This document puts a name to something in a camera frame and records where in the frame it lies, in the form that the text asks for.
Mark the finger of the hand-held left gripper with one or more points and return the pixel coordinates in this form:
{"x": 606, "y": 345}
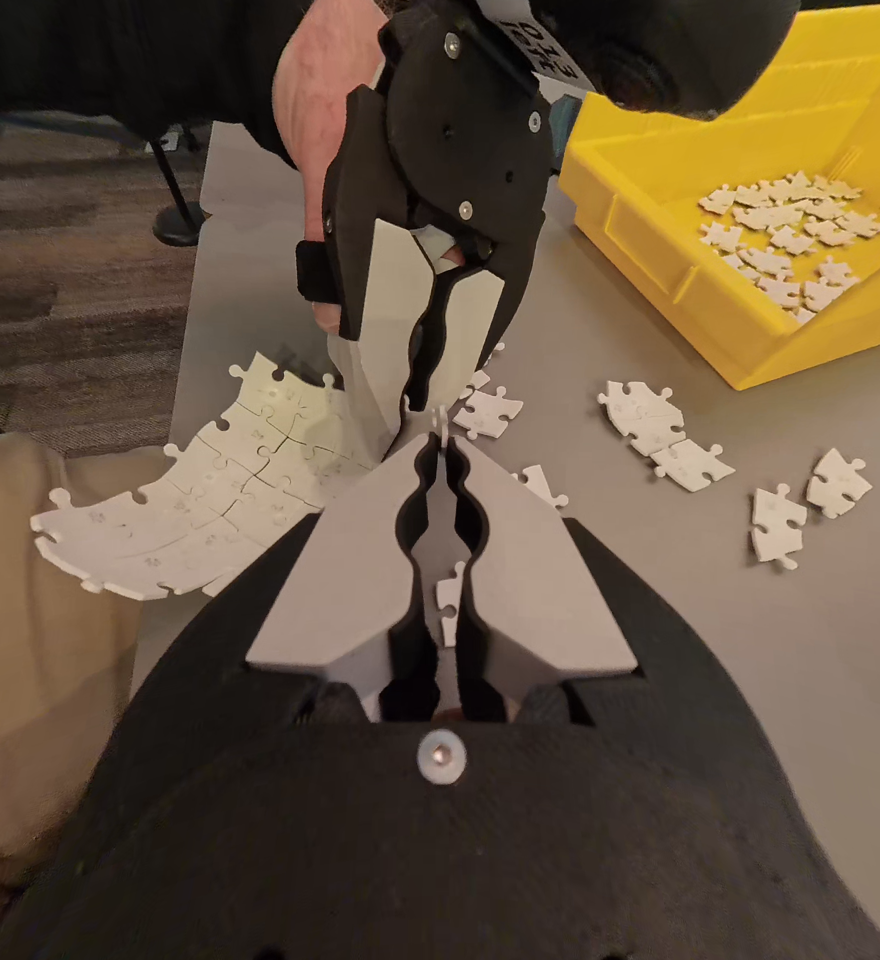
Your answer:
{"x": 473, "y": 315}
{"x": 391, "y": 285}

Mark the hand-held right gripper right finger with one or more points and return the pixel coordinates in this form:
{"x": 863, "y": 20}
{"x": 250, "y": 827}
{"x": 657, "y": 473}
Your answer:
{"x": 552, "y": 592}

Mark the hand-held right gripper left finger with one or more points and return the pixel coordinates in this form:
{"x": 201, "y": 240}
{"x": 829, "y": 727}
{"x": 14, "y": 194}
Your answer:
{"x": 335, "y": 592}

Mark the curved assembled puzzle ball section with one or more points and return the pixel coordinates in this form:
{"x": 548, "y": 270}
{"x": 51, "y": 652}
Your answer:
{"x": 222, "y": 487}

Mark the person's left forearm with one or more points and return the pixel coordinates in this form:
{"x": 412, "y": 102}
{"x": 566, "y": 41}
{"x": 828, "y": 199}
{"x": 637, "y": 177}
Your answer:
{"x": 222, "y": 60}

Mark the pointed white puzzle piece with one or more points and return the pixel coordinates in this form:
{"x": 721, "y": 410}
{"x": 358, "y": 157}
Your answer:
{"x": 539, "y": 486}

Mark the three joined white puzzle pieces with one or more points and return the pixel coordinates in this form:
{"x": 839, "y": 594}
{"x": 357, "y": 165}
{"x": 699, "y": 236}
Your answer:
{"x": 657, "y": 427}

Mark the loose white puzzle piece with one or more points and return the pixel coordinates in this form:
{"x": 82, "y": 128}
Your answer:
{"x": 839, "y": 484}

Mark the pile of white puzzle pieces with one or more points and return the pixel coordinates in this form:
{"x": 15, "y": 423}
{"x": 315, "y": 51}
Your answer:
{"x": 785, "y": 240}

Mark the person's left hand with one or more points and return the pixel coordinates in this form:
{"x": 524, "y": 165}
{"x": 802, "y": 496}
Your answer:
{"x": 320, "y": 97}

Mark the teal box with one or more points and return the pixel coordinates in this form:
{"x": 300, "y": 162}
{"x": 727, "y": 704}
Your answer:
{"x": 567, "y": 131}

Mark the black stand foot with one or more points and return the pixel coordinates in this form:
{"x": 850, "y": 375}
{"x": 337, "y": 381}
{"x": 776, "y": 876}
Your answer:
{"x": 181, "y": 221}

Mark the yellow plastic bin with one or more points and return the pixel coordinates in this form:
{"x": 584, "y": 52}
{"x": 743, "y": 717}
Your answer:
{"x": 785, "y": 352}

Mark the person's beige trousers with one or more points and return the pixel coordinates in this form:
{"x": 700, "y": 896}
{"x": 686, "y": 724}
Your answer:
{"x": 27, "y": 675}

